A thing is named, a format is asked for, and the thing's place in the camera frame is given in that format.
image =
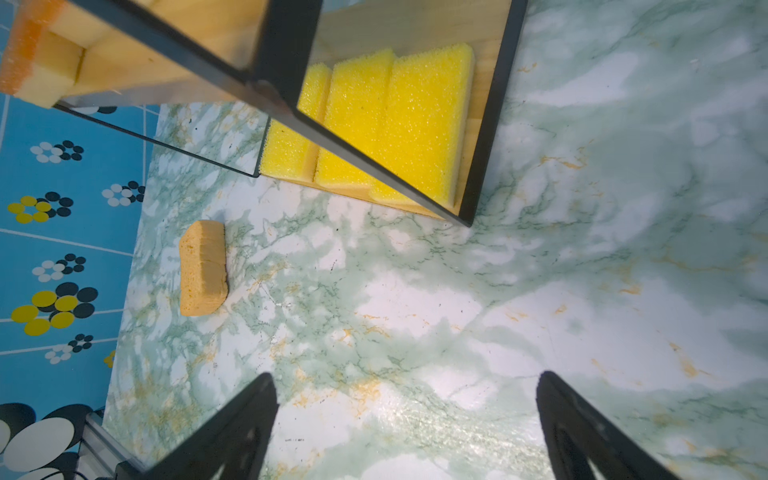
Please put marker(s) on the wooden three-tier shelf black frame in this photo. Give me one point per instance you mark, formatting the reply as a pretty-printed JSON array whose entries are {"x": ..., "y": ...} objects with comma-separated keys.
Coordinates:
[{"x": 278, "y": 57}]

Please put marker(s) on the tan sponge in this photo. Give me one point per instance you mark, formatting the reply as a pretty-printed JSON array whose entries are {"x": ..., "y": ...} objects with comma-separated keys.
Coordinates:
[{"x": 203, "y": 274}]

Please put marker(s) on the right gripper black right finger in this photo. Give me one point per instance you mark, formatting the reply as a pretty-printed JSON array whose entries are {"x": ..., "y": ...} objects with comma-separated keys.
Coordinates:
[{"x": 578, "y": 437}]

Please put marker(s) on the orange sponge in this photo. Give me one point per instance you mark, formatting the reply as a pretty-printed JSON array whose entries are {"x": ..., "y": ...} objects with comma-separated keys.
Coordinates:
[{"x": 39, "y": 66}]

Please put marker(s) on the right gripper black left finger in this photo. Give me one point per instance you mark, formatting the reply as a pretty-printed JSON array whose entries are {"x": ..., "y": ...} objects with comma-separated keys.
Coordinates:
[{"x": 232, "y": 444}]

